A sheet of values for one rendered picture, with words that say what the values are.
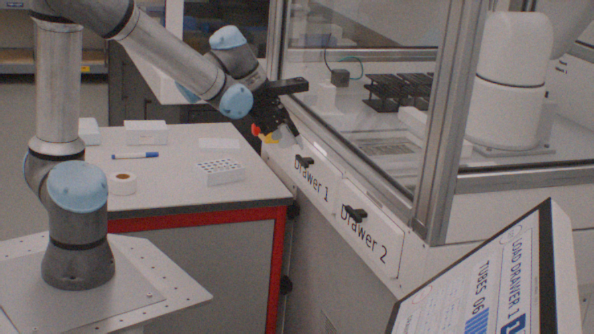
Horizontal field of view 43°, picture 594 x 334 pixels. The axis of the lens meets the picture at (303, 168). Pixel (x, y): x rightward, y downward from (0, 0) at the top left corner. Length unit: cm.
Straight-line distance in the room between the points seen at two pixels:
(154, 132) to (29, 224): 136
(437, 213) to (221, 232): 79
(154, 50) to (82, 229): 38
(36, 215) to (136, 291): 211
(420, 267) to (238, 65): 63
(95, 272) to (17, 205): 221
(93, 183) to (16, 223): 209
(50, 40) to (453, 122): 80
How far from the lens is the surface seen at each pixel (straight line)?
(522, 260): 102
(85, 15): 144
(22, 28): 605
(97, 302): 158
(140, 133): 237
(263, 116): 181
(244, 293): 221
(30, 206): 378
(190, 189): 208
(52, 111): 161
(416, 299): 119
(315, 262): 207
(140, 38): 148
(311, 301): 213
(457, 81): 138
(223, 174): 212
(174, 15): 256
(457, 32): 138
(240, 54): 175
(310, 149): 196
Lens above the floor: 161
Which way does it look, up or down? 22 degrees down
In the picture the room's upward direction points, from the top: 6 degrees clockwise
